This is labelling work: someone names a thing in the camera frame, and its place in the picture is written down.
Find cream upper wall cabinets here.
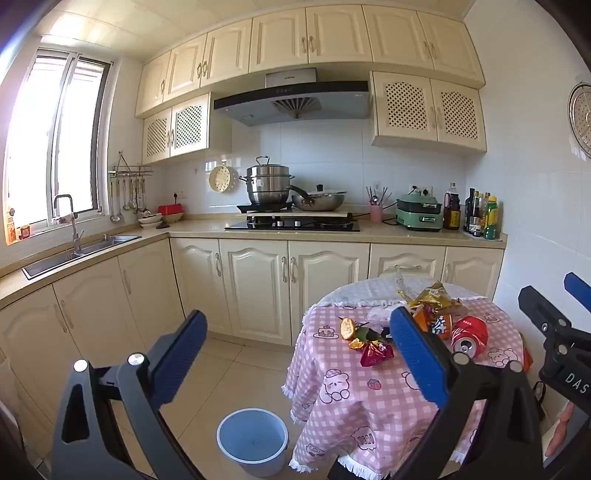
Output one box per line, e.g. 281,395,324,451
135,4,485,118

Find grey range hood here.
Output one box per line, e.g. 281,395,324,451
213,68,372,127

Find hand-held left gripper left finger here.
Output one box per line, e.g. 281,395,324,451
50,309,208,480

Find steel kitchen sink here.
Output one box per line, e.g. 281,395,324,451
22,234,141,280

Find round steel steamer rack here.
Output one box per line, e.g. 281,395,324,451
568,82,591,160

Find large dark sauce bottle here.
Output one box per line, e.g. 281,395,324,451
443,191,462,230

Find dark glass bottle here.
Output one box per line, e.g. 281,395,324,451
465,188,478,234

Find green electric cooker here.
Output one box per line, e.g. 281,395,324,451
394,186,445,233

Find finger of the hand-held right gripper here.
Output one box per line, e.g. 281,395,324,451
563,271,591,308
517,285,578,344

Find person's right hand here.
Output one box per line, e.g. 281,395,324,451
545,401,576,457

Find steel kitchen faucet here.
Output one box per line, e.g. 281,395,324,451
52,194,86,254

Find kitchen window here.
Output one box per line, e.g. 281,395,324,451
4,46,112,245

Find hanging steel ladle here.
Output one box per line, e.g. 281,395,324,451
109,179,122,223
137,178,151,219

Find steel wok with lid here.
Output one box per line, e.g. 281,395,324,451
288,184,348,212

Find orange snack packet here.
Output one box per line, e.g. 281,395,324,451
412,305,455,340

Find steel utensil rack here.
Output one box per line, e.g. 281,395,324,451
108,152,154,177

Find cream lattice door cabinet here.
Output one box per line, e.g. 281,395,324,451
370,71,488,153
142,92,232,164

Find green yellow bottle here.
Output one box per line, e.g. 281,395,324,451
483,195,499,240

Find pink checkered tablecloth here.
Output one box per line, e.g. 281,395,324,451
283,295,532,476

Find crushed red soda can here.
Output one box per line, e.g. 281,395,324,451
450,316,489,355

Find red candy wrapper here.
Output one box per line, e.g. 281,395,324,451
359,342,395,367

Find steel steamer pot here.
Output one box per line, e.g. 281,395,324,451
239,156,296,207

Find gold snack packet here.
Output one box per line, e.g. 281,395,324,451
409,281,462,315

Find black gas stove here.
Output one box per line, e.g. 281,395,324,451
225,213,362,232

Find cream base cabinets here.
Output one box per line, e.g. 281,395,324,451
0,237,505,425

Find cream perforated round tray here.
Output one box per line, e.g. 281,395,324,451
209,164,240,193

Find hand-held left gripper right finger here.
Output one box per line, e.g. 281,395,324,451
328,305,543,480

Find light blue plastic bucket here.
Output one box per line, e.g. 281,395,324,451
216,407,290,478

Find dark green leafy scrap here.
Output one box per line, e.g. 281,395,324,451
358,323,393,344

